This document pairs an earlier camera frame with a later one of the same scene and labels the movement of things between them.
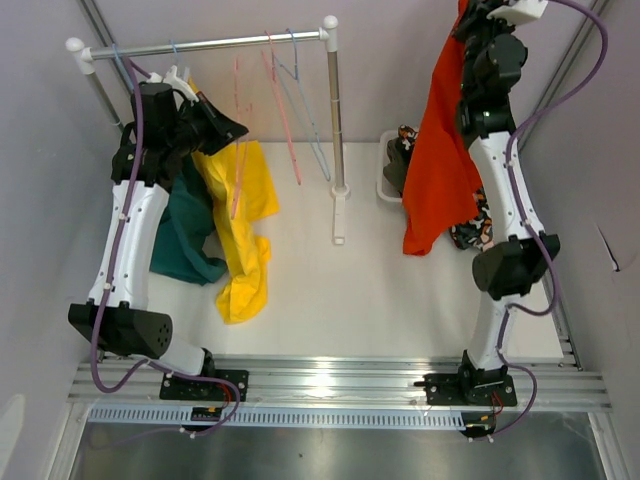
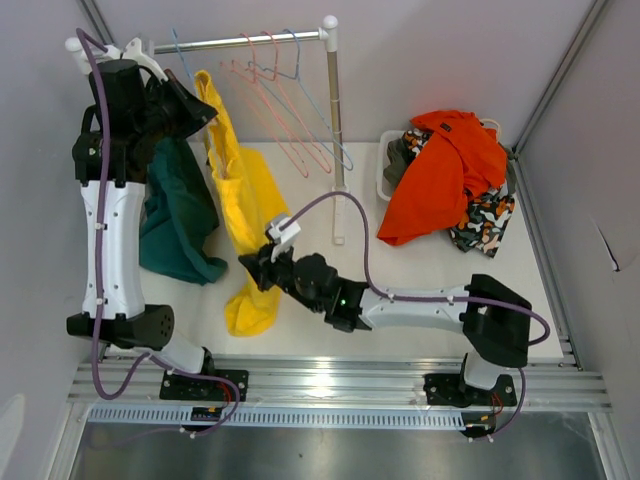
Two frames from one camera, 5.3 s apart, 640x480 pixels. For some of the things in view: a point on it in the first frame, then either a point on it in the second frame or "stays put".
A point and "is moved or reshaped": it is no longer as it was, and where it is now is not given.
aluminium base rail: x=549 y=383 stays put
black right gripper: x=476 y=16 to x=262 y=267
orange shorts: x=441 y=182 is moved or reshaped
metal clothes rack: x=81 y=55 stays put
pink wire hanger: x=240 y=158 to x=253 y=85
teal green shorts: x=178 y=249 stays put
